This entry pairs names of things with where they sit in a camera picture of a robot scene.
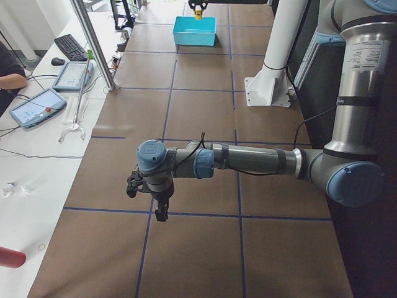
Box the upper teach pendant tablet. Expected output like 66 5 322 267
52 61 87 92

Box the light blue plastic bin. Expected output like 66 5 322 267
172 16 217 47

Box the black computer mouse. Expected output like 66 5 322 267
51 57 66 66

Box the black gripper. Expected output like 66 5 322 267
188 0 208 11
151 184 174 222

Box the green handled reacher grabber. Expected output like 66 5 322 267
58 49 94 143

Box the seated person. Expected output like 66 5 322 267
0 42 27 115

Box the aluminium frame post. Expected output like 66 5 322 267
70 0 115 92

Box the lower teach pendant tablet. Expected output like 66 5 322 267
9 88 67 129

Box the yellow beetle toy car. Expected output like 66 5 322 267
195 10 202 20

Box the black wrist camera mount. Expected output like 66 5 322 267
126 170 146 198

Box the teach pendant tablet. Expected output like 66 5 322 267
52 61 87 92
9 88 67 129

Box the red fire extinguisher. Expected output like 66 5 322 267
0 247 26 269

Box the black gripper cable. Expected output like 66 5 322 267
136 107 337 181

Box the black keyboard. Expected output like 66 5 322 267
54 34 87 61

